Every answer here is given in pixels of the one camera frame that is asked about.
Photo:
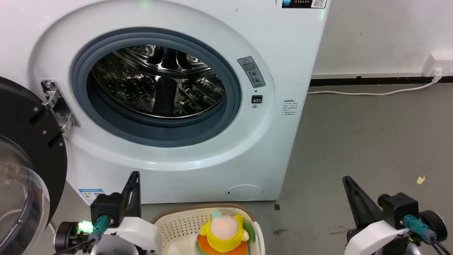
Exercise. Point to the steel washer drum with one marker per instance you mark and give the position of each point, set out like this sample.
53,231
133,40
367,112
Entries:
159,81

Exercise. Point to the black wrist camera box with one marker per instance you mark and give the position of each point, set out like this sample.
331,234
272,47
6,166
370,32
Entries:
400,209
106,209

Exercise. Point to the black QR code sticker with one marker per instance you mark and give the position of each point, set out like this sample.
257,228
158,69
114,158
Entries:
304,3

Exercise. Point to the beige plastic laundry basket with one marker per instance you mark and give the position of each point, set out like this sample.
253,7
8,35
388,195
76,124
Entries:
177,226

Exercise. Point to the black door latch slot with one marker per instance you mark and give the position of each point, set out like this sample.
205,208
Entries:
257,99

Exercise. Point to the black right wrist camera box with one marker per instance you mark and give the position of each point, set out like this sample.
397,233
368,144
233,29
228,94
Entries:
400,209

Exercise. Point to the white front-load washing machine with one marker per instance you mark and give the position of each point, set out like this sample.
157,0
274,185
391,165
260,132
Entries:
276,42

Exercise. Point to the yellow paper scrap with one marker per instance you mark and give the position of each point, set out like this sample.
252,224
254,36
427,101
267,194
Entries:
420,179

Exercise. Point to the grey rubber door gasket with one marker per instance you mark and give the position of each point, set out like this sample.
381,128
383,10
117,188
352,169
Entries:
155,131

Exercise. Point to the white wall socket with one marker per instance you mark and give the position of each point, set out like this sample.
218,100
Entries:
437,65

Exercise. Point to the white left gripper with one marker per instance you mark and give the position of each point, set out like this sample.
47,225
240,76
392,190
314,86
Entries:
136,233

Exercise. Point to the yellow orange plush doll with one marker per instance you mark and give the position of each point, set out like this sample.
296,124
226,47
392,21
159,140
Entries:
223,233

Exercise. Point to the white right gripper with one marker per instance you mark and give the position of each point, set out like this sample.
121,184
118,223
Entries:
375,237

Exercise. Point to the metal door hinge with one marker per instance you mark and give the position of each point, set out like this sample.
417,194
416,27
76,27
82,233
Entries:
58,106

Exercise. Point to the round drain filter cover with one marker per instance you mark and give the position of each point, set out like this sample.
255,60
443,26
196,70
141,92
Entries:
245,192

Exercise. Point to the black round washer door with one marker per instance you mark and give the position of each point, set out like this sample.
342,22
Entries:
32,141

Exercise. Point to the blue energy label sticker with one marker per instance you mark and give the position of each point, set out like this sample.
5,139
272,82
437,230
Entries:
90,194

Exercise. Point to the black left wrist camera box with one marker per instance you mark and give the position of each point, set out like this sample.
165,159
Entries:
106,209

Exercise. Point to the grey warning sticker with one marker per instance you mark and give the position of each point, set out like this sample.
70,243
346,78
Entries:
251,72

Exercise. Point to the small grey text sticker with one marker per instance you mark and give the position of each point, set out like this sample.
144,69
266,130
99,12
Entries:
290,107

